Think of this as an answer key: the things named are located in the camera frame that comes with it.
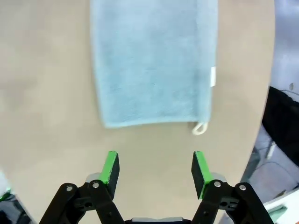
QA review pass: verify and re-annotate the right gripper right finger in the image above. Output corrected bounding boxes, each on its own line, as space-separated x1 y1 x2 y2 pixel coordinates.
190 151 276 224

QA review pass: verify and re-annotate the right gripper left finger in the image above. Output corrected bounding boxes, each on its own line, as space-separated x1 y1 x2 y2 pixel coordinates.
38 151 126 224

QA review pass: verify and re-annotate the light blue towel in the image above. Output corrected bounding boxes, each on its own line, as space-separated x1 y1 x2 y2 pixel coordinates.
90 0 219 136

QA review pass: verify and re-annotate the white table with rounded corners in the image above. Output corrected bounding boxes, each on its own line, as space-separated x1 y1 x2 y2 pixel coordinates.
263 183 299 224

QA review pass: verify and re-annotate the person in navy jacket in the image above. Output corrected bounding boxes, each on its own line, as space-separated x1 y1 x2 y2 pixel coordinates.
261 85 299 164

